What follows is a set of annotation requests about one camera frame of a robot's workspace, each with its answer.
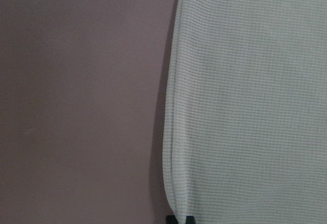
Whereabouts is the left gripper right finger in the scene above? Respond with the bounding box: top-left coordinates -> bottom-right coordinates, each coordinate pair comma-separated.
185,216 -> 194,224

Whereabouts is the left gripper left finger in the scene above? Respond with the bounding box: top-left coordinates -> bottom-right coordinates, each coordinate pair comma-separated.
166,215 -> 178,224

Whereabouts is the olive green long-sleeve shirt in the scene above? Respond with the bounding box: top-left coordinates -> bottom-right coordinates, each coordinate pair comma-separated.
162,0 -> 326,223

